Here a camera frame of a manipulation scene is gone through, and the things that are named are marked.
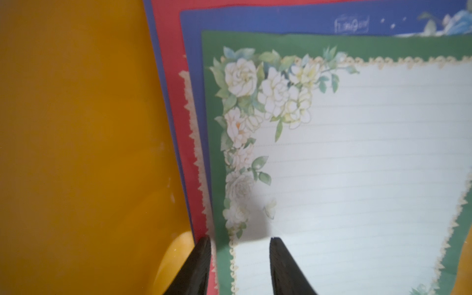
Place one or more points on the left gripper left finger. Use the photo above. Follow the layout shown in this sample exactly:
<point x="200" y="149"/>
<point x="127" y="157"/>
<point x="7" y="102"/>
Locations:
<point x="193" y="277"/>

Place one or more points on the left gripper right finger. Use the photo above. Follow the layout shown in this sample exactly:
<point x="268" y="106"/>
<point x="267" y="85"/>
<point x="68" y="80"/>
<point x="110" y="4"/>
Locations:
<point x="287" y="277"/>

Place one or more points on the yellow plastic storage tray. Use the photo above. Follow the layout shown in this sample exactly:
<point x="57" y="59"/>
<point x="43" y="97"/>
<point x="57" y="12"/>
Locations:
<point x="90" y="190"/>

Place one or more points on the stack of stationery papers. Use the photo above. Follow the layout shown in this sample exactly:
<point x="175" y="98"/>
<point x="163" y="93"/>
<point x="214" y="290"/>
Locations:
<point x="176" y="30"/>

